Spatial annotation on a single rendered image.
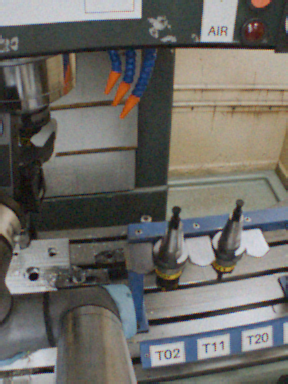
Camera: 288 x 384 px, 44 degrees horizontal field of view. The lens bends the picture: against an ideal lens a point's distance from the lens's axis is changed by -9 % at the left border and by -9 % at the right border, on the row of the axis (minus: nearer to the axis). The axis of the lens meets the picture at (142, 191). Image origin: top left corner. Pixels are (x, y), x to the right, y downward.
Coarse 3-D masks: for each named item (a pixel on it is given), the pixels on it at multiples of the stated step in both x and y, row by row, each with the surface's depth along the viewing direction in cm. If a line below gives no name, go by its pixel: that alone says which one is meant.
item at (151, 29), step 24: (144, 0) 29; (168, 0) 29; (192, 0) 29; (240, 0) 30; (24, 24) 28; (48, 24) 29; (72, 24) 29; (96, 24) 29; (120, 24) 30; (144, 24) 30; (168, 24) 30; (192, 24) 31; (240, 24) 31; (0, 48) 29; (24, 48) 30; (48, 48) 30; (72, 48) 31; (96, 48) 31; (120, 48) 32; (144, 48) 32; (168, 48) 32; (192, 48) 33; (216, 48) 33; (240, 48) 33; (264, 48) 34
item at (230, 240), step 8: (232, 224) 63; (240, 224) 63; (224, 232) 66; (232, 232) 64; (240, 232) 65; (224, 240) 66; (232, 240) 65; (240, 240) 66; (224, 248) 67; (232, 248) 66
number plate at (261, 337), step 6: (246, 330) 82; (252, 330) 82; (258, 330) 83; (264, 330) 83; (270, 330) 83; (246, 336) 82; (252, 336) 82; (258, 336) 83; (264, 336) 83; (270, 336) 83; (246, 342) 82; (252, 342) 82; (258, 342) 83; (264, 342) 83; (270, 342) 83; (246, 348) 82; (252, 348) 82
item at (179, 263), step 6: (156, 246) 68; (186, 246) 68; (156, 252) 66; (186, 252) 67; (156, 258) 66; (162, 258) 65; (180, 258) 66; (186, 258) 66; (162, 264) 65; (168, 264) 66; (174, 264) 66; (180, 264) 65; (162, 270) 66
